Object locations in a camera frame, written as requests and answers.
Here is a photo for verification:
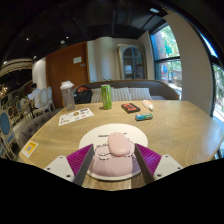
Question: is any small white pink object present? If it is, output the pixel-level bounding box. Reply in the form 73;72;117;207
141;99;155;112

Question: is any clear bottle with white lid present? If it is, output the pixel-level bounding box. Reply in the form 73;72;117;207
59;80;76;112

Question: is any large arched black-framed window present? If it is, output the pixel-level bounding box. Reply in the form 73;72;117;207
199;31;224;125

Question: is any white printed menu sheet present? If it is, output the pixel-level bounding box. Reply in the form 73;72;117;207
58;107;95;127

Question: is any brown wooden door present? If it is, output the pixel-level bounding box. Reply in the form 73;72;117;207
45;41;91;109

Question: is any arched glass-door cabinet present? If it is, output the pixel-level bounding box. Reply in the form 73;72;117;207
116;43;148;81

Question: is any tall black-framed window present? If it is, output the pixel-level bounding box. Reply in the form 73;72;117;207
150;24;184;101

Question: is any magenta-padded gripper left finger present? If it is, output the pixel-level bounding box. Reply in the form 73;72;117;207
43;143;95;187

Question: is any brown curved sofa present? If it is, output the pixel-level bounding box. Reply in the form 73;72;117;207
73;79;180;104

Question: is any grey tufted bench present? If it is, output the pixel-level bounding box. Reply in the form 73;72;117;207
14;108;63;150

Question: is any small black box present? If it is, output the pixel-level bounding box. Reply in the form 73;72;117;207
120;102;141;114

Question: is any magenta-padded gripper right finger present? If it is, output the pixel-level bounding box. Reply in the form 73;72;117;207
133;142;184;185

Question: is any small teal packet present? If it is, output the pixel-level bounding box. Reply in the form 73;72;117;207
134;112;154;122

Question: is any striped cushion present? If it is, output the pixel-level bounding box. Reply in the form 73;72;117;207
90;87;132;103
128;87;154;102

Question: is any white cartoon mouse pad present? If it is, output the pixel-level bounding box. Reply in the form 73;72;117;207
78;123;149;182

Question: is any green drink can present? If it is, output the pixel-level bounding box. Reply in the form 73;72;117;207
100;84;113;111

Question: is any pink computer mouse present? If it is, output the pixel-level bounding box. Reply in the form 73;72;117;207
106;131;132;158

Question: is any yellow square sticker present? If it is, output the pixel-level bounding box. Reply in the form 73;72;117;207
21;140;40;159

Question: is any black bag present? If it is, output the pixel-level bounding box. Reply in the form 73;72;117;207
73;85;94;105

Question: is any person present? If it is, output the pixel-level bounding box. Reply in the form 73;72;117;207
27;82;43;101

